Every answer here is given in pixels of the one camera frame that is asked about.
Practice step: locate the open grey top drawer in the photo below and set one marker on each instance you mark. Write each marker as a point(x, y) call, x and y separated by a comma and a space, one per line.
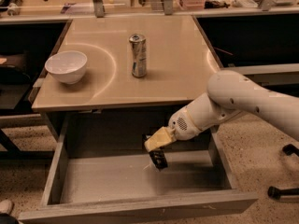
point(101, 174)

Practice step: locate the white ceramic bowl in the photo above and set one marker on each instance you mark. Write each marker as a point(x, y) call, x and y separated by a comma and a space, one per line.
point(67, 67)

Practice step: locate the silver energy drink can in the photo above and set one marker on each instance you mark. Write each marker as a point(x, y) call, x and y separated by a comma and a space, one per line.
point(139, 51)

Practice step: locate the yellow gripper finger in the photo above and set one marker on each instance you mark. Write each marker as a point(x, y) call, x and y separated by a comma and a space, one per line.
point(165, 134)
point(152, 144)

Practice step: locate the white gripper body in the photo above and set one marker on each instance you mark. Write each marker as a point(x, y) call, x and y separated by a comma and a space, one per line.
point(179, 124)

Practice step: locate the black chair base leg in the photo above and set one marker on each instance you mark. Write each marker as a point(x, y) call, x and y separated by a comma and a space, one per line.
point(284, 195)

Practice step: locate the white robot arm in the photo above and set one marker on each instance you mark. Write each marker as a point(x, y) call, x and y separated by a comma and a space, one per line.
point(228, 93)

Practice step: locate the black rxbar chocolate wrapper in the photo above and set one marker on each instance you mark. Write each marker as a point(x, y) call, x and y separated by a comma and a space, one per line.
point(157, 155)

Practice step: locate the white shoe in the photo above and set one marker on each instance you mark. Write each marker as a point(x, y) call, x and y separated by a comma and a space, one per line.
point(6, 207)

